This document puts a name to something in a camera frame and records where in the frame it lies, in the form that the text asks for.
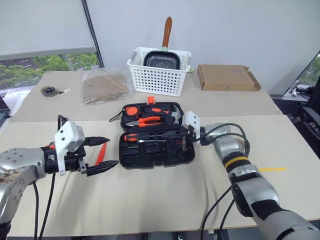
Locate screwdriver with orange black handle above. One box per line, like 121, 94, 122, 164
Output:
123, 133, 163, 143

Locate black plastic tool case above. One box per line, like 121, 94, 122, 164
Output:
119, 101, 196, 170

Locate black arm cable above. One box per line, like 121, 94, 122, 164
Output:
31, 114, 70, 240
199, 122, 252, 240

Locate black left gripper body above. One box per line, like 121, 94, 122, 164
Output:
63, 149, 90, 176

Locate white roller blind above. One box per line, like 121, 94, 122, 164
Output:
0, 0, 97, 61

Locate yellow tape strip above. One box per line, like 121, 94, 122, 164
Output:
258, 166, 287, 172

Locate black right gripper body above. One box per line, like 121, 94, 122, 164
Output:
180, 123, 197, 153

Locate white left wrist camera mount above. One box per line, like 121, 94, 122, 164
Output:
54, 121, 86, 176

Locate hammer with black orange handle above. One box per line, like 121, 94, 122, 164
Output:
143, 104, 185, 125

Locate white perforated plastic basket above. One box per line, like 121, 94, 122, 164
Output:
126, 46, 193, 98

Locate clear bag with brown paper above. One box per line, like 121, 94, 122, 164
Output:
80, 67, 135, 106

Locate black window frame post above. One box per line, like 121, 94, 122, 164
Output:
81, 0, 106, 69

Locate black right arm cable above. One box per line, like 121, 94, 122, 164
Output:
199, 122, 252, 240

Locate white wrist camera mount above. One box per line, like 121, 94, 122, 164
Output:
184, 110, 201, 140
54, 121, 86, 176

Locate orange pointed tool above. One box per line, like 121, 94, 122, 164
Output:
95, 142, 108, 166

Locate brown cardboard box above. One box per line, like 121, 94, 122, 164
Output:
197, 64, 262, 92

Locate dark laptop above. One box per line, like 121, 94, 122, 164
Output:
0, 95, 12, 131

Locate black round tape measure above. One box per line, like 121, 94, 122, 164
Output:
40, 85, 57, 97

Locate orange handled pliers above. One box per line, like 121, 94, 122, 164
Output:
125, 115, 162, 129

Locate black pan with brown handle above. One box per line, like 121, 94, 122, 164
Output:
142, 16, 182, 71

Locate black case wrist strap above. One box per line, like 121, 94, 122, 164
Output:
108, 110, 124, 123

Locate small white desk object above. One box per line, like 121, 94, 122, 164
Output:
289, 79, 301, 96

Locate orange black tape measure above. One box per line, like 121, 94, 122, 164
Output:
124, 105, 140, 118

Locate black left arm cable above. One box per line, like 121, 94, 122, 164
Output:
31, 114, 70, 240

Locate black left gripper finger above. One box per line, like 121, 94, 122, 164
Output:
86, 136, 111, 147
87, 160, 121, 177

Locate black office chair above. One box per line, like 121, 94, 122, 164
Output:
282, 84, 320, 157

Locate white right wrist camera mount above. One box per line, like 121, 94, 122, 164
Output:
184, 110, 201, 140

